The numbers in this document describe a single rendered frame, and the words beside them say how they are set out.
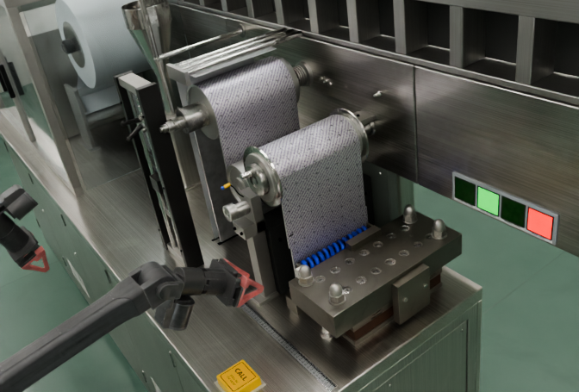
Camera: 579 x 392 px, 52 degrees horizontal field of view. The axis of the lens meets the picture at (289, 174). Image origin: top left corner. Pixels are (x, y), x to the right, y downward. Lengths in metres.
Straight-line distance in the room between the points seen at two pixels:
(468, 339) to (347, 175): 0.52
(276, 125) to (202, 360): 0.60
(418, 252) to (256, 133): 0.49
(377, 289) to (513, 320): 1.50
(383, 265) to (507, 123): 0.42
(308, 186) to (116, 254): 0.73
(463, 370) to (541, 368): 0.96
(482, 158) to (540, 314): 1.61
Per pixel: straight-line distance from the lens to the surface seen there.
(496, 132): 1.22
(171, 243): 1.74
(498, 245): 3.16
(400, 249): 1.42
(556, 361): 2.63
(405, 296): 1.36
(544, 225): 1.24
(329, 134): 1.35
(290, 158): 1.29
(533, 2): 1.10
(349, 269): 1.37
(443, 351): 1.52
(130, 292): 1.17
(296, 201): 1.32
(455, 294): 1.49
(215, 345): 1.44
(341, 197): 1.41
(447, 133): 1.31
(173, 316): 1.25
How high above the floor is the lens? 1.89
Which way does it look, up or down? 29 degrees down
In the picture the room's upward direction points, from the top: 9 degrees counter-clockwise
